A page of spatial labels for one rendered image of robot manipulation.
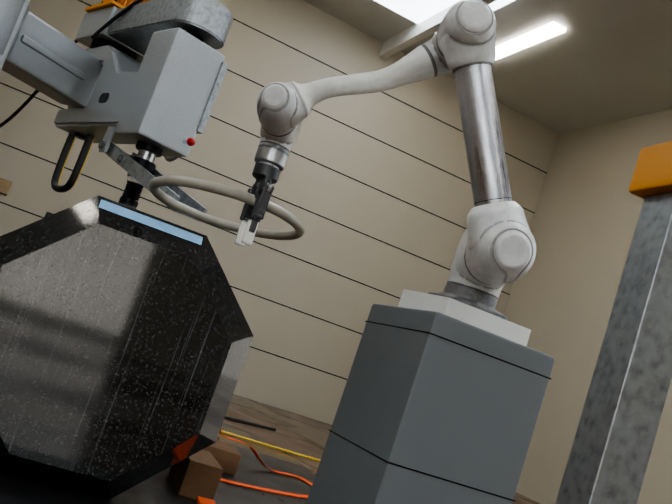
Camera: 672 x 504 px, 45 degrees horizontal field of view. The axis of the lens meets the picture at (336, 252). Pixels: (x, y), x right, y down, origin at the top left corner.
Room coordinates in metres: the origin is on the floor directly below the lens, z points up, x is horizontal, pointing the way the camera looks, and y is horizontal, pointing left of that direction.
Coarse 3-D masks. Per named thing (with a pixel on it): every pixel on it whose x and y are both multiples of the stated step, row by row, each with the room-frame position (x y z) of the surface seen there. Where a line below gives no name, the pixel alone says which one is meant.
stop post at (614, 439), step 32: (640, 160) 1.25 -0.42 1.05; (640, 192) 1.24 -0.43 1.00; (640, 224) 1.23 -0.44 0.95; (640, 256) 1.21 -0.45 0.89; (640, 288) 1.19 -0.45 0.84; (640, 320) 1.17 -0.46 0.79; (608, 352) 1.22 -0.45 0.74; (640, 352) 1.17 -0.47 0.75; (608, 384) 1.20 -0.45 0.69; (640, 384) 1.18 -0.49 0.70; (608, 416) 1.18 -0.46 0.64; (640, 416) 1.18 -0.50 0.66; (576, 448) 1.23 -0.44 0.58; (608, 448) 1.17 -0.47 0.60; (640, 448) 1.18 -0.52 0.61; (576, 480) 1.21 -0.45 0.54; (608, 480) 1.17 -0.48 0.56; (640, 480) 1.19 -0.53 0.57
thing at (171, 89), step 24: (168, 48) 2.78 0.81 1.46; (192, 48) 2.82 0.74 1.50; (144, 72) 2.87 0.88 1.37; (168, 72) 2.79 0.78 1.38; (192, 72) 2.85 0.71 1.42; (216, 72) 2.90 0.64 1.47; (144, 96) 2.82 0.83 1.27; (168, 96) 2.81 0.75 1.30; (192, 96) 2.87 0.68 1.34; (120, 120) 2.91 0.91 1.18; (144, 120) 2.78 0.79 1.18; (168, 120) 2.83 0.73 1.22; (192, 120) 2.89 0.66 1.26; (144, 144) 2.87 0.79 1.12; (168, 144) 2.85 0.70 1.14
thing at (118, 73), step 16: (96, 48) 3.31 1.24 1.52; (112, 48) 3.22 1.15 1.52; (112, 64) 3.14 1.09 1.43; (128, 64) 3.18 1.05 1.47; (112, 80) 3.09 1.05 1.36; (128, 80) 2.98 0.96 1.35; (96, 96) 3.16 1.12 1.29; (112, 96) 3.05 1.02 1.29; (64, 112) 3.36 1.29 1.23; (80, 112) 3.23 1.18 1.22; (96, 112) 3.11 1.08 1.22; (112, 112) 3.00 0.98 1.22; (64, 128) 3.41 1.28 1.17; (80, 128) 3.28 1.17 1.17; (96, 128) 3.16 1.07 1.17; (112, 128) 3.00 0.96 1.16
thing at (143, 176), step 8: (104, 144) 3.01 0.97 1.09; (112, 144) 3.02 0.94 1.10; (112, 152) 2.99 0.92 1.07; (120, 152) 2.94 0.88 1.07; (120, 160) 2.91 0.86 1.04; (128, 160) 2.88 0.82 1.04; (128, 168) 2.86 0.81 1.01; (136, 168) 2.81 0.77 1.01; (144, 168) 2.78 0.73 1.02; (136, 176) 2.79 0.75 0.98; (144, 176) 2.75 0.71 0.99; (152, 176) 2.71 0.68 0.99; (144, 184) 2.73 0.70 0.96; (168, 192) 2.60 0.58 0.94; (176, 192) 2.78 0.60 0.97; (184, 192) 2.74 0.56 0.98; (184, 200) 2.73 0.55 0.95; (192, 200) 2.69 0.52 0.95; (200, 208) 2.64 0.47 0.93
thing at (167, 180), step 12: (156, 180) 2.29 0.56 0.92; (168, 180) 2.24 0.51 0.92; (180, 180) 2.21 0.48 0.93; (192, 180) 2.20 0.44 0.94; (204, 180) 2.19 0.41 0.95; (156, 192) 2.41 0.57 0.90; (216, 192) 2.19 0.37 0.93; (228, 192) 2.18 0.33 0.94; (240, 192) 2.19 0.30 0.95; (168, 204) 2.53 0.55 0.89; (180, 204) 2.56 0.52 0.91; (252, 204) 2.21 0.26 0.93; (276, 204) 2.25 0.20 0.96; (192, 216) 2.61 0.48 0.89; (204, 216) 2.62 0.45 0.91; (288, 216) 2.28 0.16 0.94; (228, 228) 2.65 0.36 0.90; (300, 228) 2.36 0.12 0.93
